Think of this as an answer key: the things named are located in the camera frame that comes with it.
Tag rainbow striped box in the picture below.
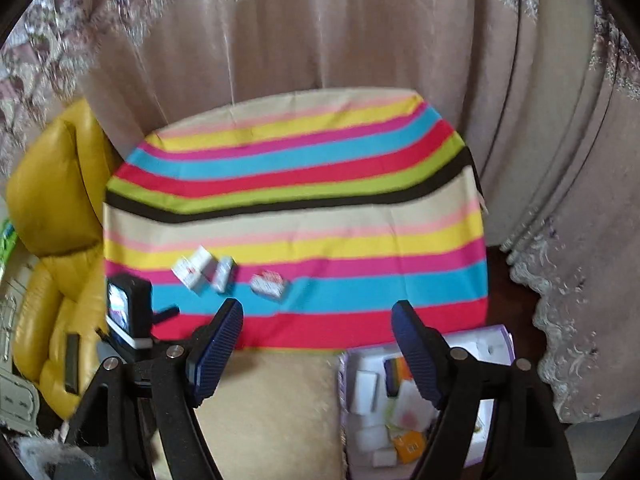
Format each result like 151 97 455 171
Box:
383 355 413 397

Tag green packet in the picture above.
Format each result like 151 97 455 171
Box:
0 219 19 267

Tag beige lace curtain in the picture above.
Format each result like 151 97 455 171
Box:
0 0 640 427

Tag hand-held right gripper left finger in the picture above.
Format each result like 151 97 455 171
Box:
62 298 244 480

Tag white box red blue print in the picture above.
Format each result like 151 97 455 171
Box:
171 246 217 295

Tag red and white packet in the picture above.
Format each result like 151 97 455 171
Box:
250 270 291 304

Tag multicoloured striped cloth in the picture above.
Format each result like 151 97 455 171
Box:
102 87 491 352

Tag yellow sofa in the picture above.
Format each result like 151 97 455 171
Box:
6 97 126 420

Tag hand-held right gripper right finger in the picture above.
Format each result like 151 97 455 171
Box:
391 300 571 480

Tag purple box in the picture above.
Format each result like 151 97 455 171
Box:
339 325 517 480

